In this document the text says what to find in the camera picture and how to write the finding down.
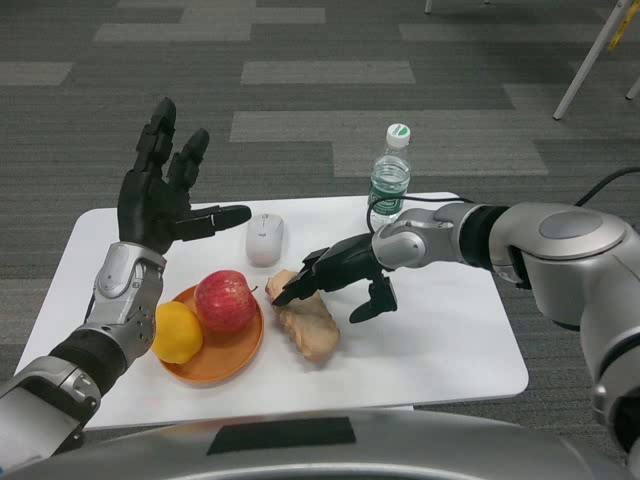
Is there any yellow tape strip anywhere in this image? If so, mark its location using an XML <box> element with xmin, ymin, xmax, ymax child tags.
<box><xmin>607</xmin><ymin>0</ymin><xmax>632</xmax><ymax>51</ymax></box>

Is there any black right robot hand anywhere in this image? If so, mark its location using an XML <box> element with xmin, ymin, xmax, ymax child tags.
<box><xmin>272</xmin><ymin>232</ymin><xmax>400</xmax><ymax>324</ymax></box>

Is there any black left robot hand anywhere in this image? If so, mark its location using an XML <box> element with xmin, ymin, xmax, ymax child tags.
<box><xmin>117</xmin><ymin>97</ymin><xmax>253</xmax><ymax>255</ymax></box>

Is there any yellow lemon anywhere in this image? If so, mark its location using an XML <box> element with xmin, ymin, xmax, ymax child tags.
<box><xmin>151</xmin><ymin>301</ymin><xmax>205</xmax><ymax>365</ymax></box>

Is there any clear water bottle green label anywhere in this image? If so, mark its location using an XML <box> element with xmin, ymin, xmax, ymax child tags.
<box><xmin>367</xmin><ymin>122</ymin><xmax>414</xmax><ymax>226</ymax></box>

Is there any white computer mouse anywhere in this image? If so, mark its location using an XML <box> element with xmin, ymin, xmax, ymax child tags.
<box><xmin>245</xmin><ymin>213</ymin><xmax>286</xmax><ymax>269</ymax></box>

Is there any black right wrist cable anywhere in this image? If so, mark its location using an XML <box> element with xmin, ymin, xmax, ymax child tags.
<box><xmin>366</xmin><ymin>167</ymin><xmax>640</xmax><ymax>234</ymax></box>

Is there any orange round plate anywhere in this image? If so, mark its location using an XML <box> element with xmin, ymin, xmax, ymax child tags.
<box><xmin>157</xmin><ymin>284</ymin><xmax>265</xmax><ymax>386</ymax></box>

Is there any ridged brown bread loaf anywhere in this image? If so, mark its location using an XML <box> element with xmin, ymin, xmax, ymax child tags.
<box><xmin>264</xmin><ymin>269</ymin><xmax>342</xmax><ymax>362</ymax></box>

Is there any red apple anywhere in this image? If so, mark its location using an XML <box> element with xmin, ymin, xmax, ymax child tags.
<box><xmin>193</xmin><ymin>269</ymin><xmax>259</xmax><ymax>335</ymax></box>

